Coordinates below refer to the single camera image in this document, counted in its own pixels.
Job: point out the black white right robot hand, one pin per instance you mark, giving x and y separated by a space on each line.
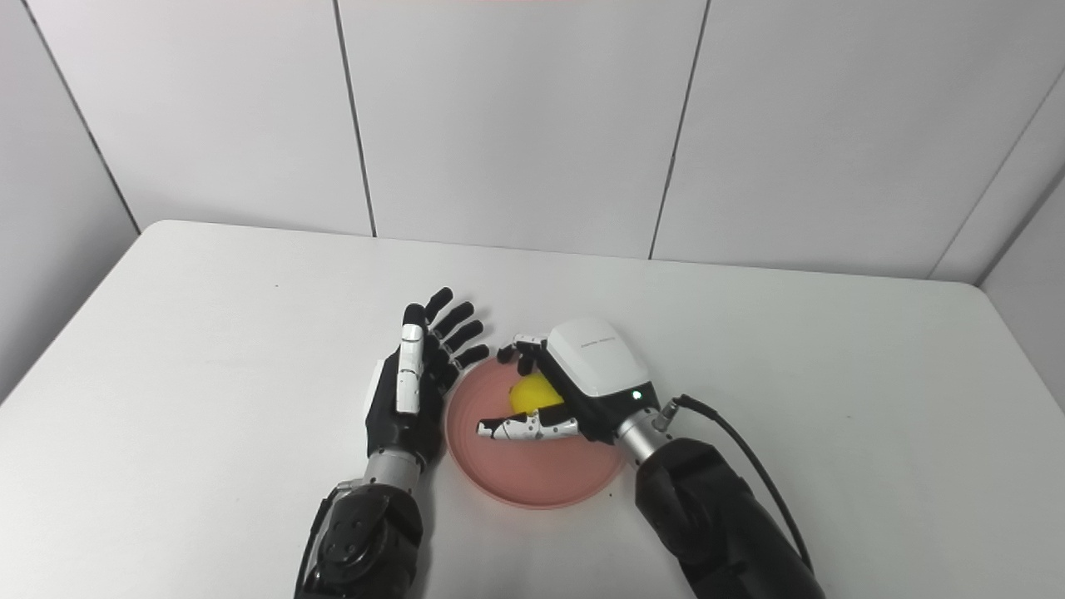
599 358

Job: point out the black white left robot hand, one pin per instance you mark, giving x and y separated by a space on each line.
387 424

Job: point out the yellow lemon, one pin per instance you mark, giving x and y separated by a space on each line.
532 395

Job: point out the pink round plate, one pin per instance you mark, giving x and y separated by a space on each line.
532 474

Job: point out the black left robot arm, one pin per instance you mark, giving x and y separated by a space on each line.
366 537

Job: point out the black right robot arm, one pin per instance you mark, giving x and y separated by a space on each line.
715 524

